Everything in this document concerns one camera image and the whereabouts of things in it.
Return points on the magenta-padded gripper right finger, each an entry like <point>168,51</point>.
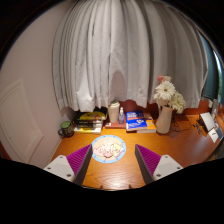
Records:
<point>150,161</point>

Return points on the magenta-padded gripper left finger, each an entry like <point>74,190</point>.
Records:
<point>77,161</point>

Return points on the yellow white thick book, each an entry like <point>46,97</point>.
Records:
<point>87,130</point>

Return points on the green mug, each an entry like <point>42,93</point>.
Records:
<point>66,129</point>

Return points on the white ceramic vase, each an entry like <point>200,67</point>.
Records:
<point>164,121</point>

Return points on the blue cover book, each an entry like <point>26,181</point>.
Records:
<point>136,120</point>

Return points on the black yellow cover book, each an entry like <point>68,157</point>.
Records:
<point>91,116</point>

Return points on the red brown book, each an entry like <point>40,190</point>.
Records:
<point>113,125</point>

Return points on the clear spray bottle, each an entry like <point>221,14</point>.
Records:
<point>121,117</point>

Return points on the white lidded tumbler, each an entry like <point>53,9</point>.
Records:
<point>113,112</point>

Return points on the white paper sheet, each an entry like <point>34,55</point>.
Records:
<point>213,135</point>

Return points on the white laptop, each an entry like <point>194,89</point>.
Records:
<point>208,120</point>

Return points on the white flower bouquet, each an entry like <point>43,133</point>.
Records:
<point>165,90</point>

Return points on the window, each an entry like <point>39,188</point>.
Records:
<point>211,76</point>

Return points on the white wall panel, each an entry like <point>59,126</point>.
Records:
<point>18,123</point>

